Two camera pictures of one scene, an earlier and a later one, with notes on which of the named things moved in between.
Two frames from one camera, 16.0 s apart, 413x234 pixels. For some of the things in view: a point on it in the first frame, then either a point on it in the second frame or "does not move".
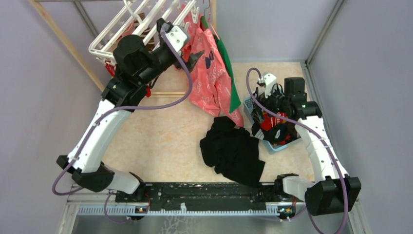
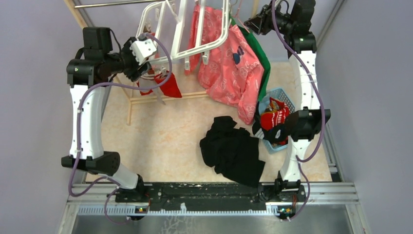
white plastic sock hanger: (139, 17) → (181, 15)
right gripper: (266, 100) → (260, 23)
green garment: (205, 25) → (267, 67)
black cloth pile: (232, 151) does not move
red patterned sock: (269, 121) does not move
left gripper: (193, 59) → (134, 73)
